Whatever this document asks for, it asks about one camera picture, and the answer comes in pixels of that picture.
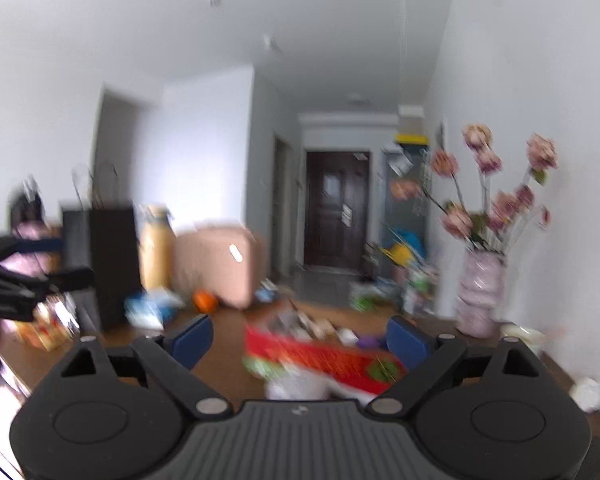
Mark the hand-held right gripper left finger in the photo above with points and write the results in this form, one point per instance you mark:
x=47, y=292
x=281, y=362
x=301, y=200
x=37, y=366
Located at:
x=195, y=341

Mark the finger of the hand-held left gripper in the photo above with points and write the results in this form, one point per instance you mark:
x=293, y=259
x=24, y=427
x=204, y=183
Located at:
x=35, y=246
x=10, y=297

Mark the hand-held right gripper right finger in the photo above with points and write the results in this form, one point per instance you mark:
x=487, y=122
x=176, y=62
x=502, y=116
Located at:
x=407, y=344

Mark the red cardboard box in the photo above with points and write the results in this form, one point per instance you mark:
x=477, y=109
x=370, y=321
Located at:
x=325, y=360

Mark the orange fruit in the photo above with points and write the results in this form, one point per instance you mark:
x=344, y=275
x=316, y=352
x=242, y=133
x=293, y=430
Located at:
x=205, y=301

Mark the clear snack packet red label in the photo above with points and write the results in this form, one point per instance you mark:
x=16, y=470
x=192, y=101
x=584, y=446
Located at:
x=47, y=325

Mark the blue tissue pack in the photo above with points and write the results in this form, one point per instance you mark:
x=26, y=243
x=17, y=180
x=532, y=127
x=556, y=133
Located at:
x=152, y=307

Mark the black paper bag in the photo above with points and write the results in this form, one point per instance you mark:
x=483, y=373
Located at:
x=110, y=260

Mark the pink suitcase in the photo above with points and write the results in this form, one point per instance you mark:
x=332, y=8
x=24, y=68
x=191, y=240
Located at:
x=215, y=265

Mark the pink ceramic vase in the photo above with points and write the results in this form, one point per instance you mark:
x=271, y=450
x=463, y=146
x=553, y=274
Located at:
x=480, y=295

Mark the blue and yellow bundle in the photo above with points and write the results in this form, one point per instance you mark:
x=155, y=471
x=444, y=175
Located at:
x=402, y=250

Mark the yellow thermos bottle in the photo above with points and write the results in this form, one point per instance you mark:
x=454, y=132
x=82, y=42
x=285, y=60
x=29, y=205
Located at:
x=156, y=255

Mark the pale green bowl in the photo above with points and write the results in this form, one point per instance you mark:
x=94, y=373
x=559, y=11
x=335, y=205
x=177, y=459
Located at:
x=522, y=338

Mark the dark brown door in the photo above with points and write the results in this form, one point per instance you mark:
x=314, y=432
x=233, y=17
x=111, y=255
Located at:
x=335, y=210

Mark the dried pink roses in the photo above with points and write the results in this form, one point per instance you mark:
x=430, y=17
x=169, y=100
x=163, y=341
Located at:
x=505, y=205

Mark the crumpled white tissue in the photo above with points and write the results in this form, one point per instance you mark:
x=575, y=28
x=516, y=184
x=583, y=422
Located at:
x=586, y=394

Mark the yellow box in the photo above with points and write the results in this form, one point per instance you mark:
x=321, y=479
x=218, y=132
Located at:
x=411, y=139

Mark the round ceiling lamp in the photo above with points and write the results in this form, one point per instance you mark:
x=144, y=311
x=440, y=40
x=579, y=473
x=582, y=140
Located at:
x=357, y=98

